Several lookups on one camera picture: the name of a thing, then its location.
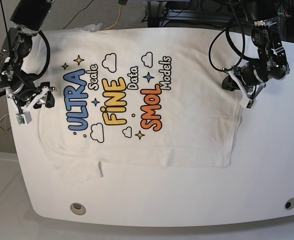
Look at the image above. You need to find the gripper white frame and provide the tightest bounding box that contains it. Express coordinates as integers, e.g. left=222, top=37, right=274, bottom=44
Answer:
left=8, top=82, right=56, bottom=113
left=221, top=63, right=266, bottom=104

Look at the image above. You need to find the white printed T-shirt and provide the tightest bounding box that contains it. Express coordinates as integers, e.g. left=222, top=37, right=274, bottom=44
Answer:
left=35, top=28, right=241, bottom=181

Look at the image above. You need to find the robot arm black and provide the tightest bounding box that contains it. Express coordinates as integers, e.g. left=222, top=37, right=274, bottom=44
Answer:
left=0, top=0, right=55, bottom=114
left=215, top=0, right=290, bottom=109

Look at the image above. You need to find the grey table grommet left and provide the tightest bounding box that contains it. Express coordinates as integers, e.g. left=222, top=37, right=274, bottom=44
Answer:
left=70, top=202, right=86, bottom=216

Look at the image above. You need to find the black table grommet right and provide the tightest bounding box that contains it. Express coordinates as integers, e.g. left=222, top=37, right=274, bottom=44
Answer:
left=284, top=197, right=294, bottom=210

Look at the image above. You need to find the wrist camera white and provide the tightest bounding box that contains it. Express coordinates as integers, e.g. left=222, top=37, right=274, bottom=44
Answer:
left=16, top=111, right=32, bottom=125
left=246, top=99, right=255, bottom=109

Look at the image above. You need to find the black aluminium frame rack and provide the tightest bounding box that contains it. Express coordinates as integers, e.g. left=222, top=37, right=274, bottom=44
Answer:
left=142, top=0, right=233, bottom=29

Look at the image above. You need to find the yellow cable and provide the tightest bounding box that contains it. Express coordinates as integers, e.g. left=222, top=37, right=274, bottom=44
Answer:
left=104, top=3, right=124, bottom=31

